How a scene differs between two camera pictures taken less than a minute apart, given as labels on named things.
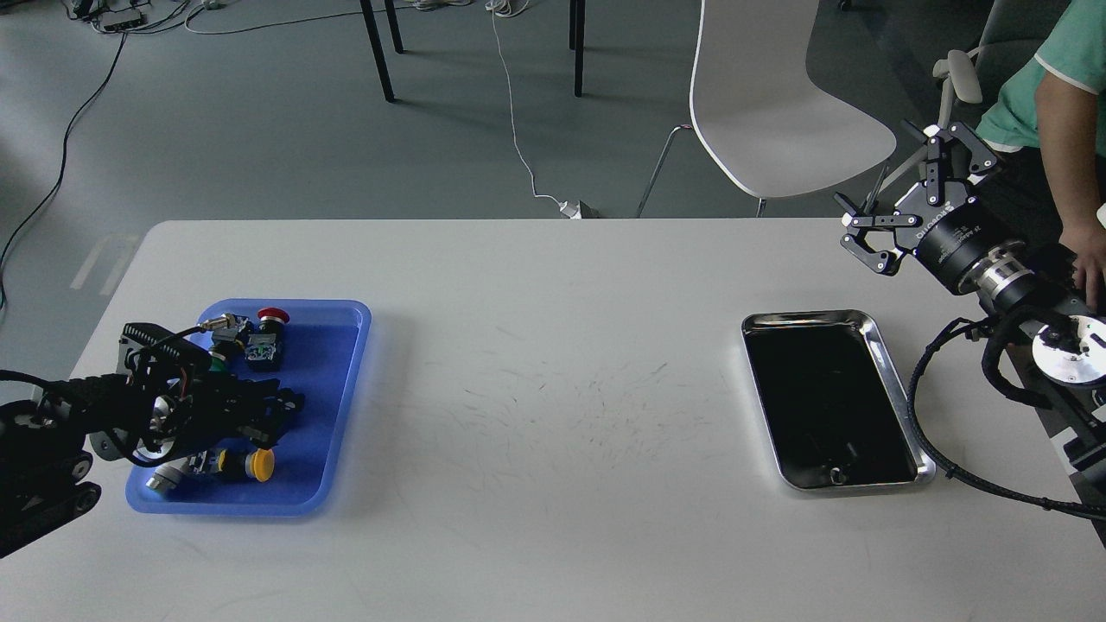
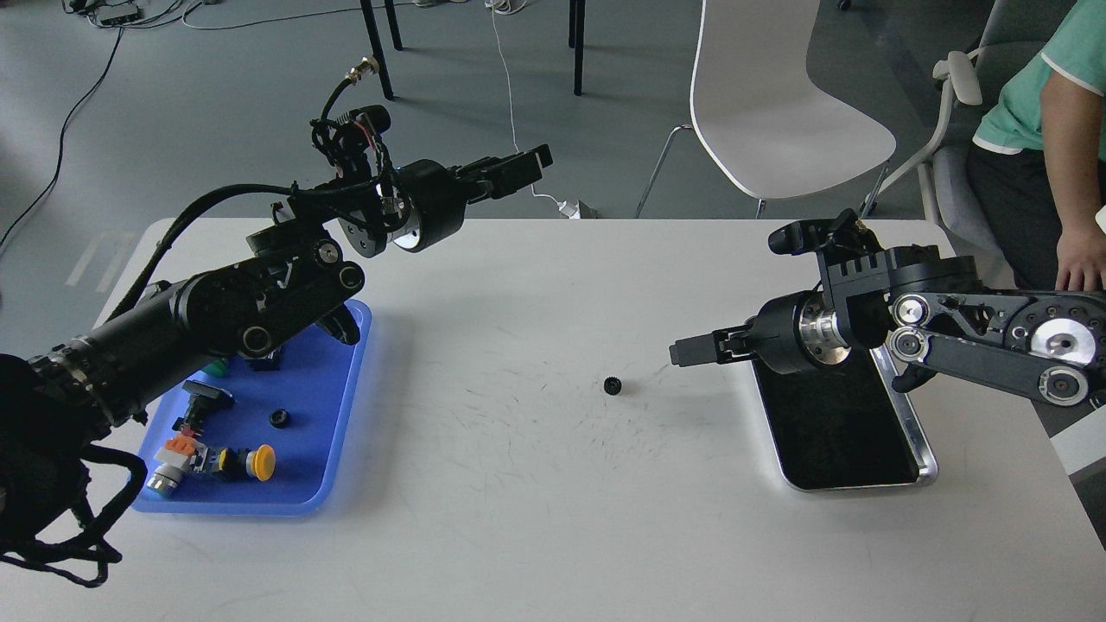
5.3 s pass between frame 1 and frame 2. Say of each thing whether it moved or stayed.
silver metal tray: stayed
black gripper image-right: moved
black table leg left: stayed
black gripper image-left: moved
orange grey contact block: stayed
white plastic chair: stayed
